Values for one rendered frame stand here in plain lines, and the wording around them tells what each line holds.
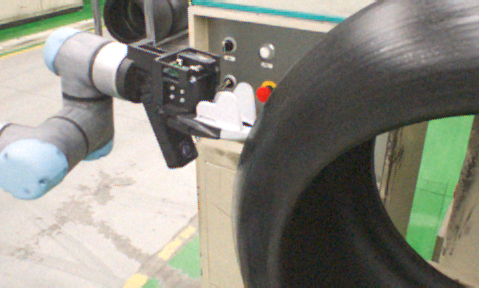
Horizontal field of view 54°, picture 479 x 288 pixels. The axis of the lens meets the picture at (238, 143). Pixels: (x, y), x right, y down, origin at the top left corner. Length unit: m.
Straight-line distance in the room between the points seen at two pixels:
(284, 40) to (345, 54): 0.76
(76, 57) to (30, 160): 0.16
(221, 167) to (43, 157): 0.76
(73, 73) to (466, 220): 0.64
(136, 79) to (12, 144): 0.17
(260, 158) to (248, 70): 0.79
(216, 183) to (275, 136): 0.94
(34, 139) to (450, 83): 0.48
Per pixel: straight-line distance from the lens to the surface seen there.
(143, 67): 0.63
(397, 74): 0.36
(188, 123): 0.58
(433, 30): 0.36
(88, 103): 0.72
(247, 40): 1.20
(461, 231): 0.85
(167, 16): 4.29
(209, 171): 1.35
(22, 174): 0.63
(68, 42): 0.72
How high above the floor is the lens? 1.49
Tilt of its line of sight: 27 degrees down
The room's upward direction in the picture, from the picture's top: straight up
